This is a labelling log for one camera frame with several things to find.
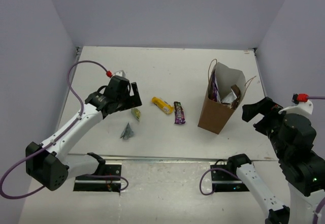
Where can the brown kettle chips bag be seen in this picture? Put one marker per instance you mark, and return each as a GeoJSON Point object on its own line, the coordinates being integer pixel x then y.
{"type": "Point", "coordinates": [233, 98]}

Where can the yellow snack bar wrapper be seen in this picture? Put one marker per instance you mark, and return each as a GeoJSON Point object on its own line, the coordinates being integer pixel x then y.
{"type": "Point", "coordinates": [163, 105]}

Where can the aluminium table edge rail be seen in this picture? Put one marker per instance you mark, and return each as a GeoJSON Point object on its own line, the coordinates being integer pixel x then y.
{"type": "Point", "coordinates": [121, 158]}

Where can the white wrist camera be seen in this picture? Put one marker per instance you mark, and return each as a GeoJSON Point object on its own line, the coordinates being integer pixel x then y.
{"type": "Point", "coordinates": [301, 106]}
{"type": "Point", "coordinates": [120, 73]}

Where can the brown paper bag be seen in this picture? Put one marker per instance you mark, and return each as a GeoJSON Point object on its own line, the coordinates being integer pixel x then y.
{"type": "Point", "coordinates": [214, 116]}

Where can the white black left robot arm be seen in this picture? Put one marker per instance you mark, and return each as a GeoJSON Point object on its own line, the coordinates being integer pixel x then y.
{"type": "Point", "coordinates": [50, 163]}

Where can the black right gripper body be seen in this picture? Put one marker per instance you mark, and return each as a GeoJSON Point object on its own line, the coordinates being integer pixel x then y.
{"type": "Point", "coordinates": [278, 144]}

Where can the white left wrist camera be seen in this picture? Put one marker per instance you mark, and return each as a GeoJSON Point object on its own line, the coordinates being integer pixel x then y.
{"type": "Point", "coordinates": [120, 73]}

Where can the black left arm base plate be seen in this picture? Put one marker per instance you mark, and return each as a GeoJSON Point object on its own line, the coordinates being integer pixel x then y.
{"type": "Point", "coordinates": [108, 180]}

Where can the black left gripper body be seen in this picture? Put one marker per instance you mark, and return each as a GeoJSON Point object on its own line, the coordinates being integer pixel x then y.
{"type": "Point", "coordinates": [134, 98]}

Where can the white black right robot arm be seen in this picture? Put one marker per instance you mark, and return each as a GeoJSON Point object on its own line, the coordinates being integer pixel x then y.
{"type": "Point", "coordinates": [295, 192]}

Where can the grey snack packet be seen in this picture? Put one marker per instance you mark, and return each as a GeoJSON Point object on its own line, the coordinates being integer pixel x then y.
{"type": "Point", "coordinates": [127, 132]}

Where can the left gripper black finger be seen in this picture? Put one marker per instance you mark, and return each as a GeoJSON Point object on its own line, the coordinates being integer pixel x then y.
{"type": "Point", "coordinates": [135, 98]}
{"type": "Point", "coordinates": [121, 106]}

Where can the purple Fox's berries bag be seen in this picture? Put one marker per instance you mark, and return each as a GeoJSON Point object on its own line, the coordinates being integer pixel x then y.
{"type": "Point", "coordinates": [214, 92]}

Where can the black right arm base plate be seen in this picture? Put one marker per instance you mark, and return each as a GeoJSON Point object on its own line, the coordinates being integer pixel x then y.
{"type": "Point", "coordinates": [222, 182]}

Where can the purple m&m's packet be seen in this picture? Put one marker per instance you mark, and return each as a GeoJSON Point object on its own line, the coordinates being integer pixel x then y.
{"type": "Point", "coordinates": [179, 114]}

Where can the light green triangular packet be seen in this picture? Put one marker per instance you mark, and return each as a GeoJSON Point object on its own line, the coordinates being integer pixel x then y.
{"type": "Point", "coordinates": [136, 113]}

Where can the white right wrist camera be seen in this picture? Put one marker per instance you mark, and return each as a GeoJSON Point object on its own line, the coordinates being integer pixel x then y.
{"type": "Point", "coordinates": [301, 106]}

